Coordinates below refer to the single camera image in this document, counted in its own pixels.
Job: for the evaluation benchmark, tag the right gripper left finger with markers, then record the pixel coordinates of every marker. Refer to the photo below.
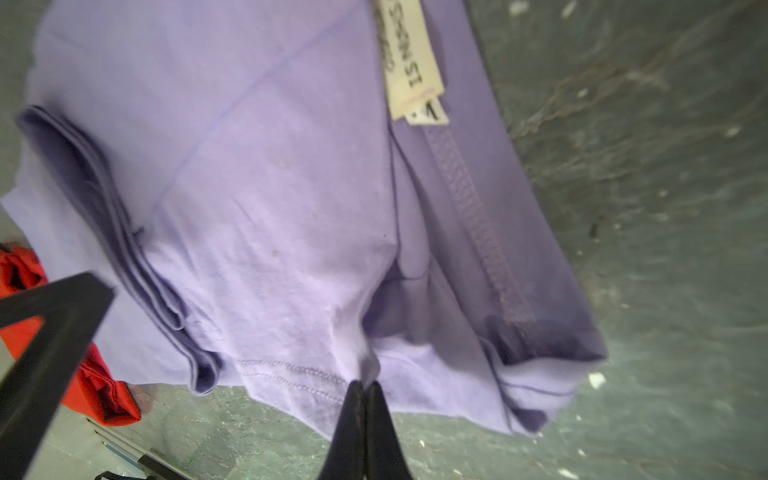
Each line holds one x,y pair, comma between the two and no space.
71,311

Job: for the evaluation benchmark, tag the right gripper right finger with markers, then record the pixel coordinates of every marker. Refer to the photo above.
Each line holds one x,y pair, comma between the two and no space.
365,444

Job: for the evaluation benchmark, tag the purple t shirt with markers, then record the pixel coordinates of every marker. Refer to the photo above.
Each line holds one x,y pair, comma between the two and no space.
292,195

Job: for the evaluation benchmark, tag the red folded t shirt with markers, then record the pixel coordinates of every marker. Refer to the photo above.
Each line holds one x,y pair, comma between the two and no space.
92,392

